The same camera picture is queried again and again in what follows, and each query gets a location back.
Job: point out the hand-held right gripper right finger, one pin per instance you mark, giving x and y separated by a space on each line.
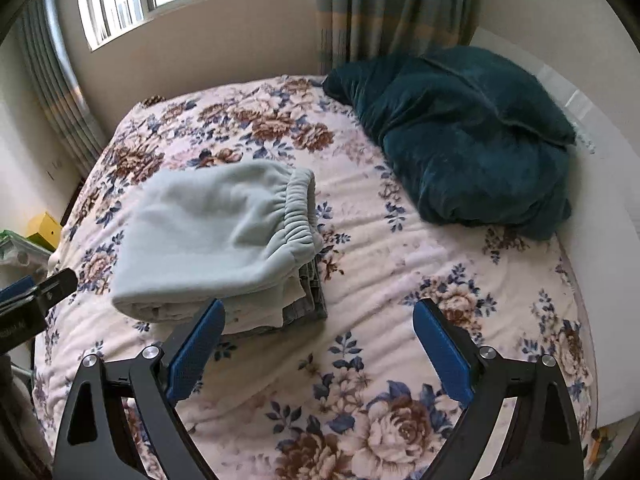
442 355

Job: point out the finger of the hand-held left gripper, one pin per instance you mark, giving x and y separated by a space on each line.
15 294
57 285

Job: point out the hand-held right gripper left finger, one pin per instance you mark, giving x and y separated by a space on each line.
192 350

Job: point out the light green fleece pants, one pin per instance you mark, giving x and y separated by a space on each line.
210 230

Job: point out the green plastic bag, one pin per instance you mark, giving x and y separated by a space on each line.
22 255

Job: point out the yellow box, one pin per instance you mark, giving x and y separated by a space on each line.
45 230

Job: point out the white folded garment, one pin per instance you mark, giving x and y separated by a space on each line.
250 315

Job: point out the grey folded garment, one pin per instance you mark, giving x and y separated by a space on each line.
312 300

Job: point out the white headboard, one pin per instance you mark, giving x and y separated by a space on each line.
600 260

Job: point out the dark teal quilt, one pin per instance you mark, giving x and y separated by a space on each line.
450 170

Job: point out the narrow teal striped curtain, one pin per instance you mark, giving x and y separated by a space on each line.
60 95

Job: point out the dark teal pillow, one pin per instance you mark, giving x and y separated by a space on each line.
500 90

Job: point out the wide teal striped curtain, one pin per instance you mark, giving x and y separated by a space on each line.
395 10

